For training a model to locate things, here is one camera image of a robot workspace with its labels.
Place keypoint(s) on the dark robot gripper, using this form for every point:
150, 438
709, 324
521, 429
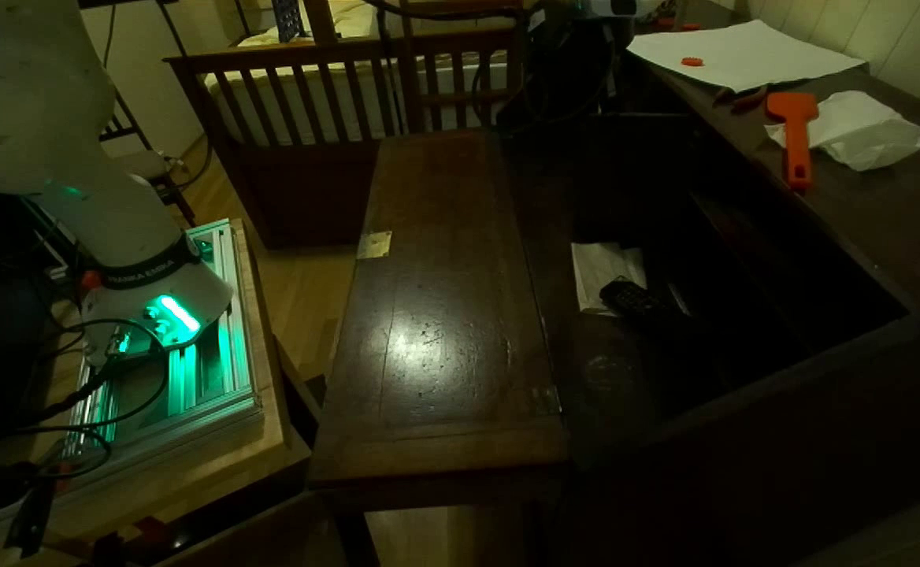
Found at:
604, 15

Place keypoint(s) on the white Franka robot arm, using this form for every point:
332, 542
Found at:
52, 136

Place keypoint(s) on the small orange cap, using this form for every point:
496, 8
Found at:
692, 61

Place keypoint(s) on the large white paper sheet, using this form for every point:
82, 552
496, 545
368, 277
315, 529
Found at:
739, 52

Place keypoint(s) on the wooden chair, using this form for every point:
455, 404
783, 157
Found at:
462, 64

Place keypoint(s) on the orange plastic scraper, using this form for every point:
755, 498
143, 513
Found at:
796, 136

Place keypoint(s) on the white paper leaflet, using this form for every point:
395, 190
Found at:
604, 269

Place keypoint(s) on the black remote control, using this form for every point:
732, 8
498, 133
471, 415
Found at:
643, 302

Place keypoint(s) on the small pale paper sticker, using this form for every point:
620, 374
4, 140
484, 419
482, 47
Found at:
373, 243

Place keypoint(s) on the brown wooden flap panel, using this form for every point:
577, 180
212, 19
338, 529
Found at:
433, 316

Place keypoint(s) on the black metal stand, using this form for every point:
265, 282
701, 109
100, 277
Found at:
134, 147

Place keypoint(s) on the green lit slatted base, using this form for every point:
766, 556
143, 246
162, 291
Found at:
208, 366

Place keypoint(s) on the light wooden platform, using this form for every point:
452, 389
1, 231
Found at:
218, 462

